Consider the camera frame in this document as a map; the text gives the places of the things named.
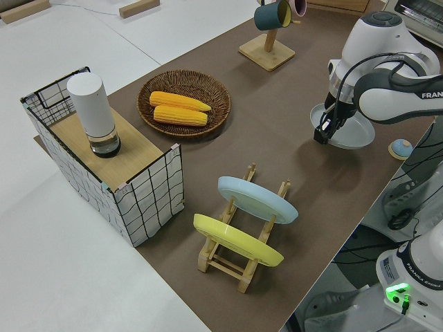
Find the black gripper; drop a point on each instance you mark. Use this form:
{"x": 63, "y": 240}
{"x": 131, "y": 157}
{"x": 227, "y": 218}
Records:
{"x": 341, "y": 110}

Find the gray plate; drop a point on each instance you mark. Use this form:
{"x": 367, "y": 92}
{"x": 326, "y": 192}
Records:
{"x": 356, "y": 135}

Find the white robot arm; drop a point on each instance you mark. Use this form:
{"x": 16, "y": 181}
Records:
{"x": 380, "y": 45}

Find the light blue plate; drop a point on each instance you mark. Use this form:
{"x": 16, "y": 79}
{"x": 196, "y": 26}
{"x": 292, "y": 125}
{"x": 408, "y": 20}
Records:
{"x": 256, "y": 198}

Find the yellow plate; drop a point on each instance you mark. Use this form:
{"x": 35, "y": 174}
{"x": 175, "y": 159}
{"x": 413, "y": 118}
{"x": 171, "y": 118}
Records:
{"x": 235, "y": 238}

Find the wooden plate rack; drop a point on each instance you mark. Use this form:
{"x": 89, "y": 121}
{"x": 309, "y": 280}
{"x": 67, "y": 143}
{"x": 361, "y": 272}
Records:
{"x": 225, "y": 266}

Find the brown table mat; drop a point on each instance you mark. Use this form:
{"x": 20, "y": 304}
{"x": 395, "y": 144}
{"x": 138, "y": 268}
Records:
{"x": 277, "y": 103}

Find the blue service bell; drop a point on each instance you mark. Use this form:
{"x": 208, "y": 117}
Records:
{"x": 399, "y": 148}

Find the gray stand foot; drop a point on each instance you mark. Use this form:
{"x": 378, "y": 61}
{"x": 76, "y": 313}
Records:
{"x": 398, "y": 197}
{"x": 332, "y": 304}

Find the wooden mug tree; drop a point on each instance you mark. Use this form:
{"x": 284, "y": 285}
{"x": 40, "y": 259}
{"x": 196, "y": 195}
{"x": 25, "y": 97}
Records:
{"x": 266, "y": 55}

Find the black round device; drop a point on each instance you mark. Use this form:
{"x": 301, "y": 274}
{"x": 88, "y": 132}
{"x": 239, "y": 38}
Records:
{"x": 401, "y": 220}

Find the brown wicker basket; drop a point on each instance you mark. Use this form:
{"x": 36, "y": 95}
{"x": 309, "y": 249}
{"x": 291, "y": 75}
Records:
{"x": 214, "y": 114}

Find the pink mug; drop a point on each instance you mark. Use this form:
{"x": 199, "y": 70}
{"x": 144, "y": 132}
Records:
{"x": 297, "y": 7}

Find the dark teal mug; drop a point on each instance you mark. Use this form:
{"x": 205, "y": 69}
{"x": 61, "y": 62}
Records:
{"x": 268, "y": 15}

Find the white toaster oven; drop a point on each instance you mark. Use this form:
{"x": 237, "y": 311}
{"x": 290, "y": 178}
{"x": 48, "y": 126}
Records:
{"x": 418, "y": 17}

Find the yellow corn cob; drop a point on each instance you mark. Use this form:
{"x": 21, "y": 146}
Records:
{"x": 180, "y": 115}
{"x": 176, "y": 101}

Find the short wooden block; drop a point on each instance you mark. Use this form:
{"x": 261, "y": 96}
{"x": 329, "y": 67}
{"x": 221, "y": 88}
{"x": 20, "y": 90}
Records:
{"x": 138, "y": 7}

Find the white cylinder grinder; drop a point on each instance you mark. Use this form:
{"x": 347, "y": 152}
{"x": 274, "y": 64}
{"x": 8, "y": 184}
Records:
{"x": 93, "y": 107}

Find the long wooden block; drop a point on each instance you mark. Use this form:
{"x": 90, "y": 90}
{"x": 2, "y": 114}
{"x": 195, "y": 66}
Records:
{"x": 24, "y": 10}

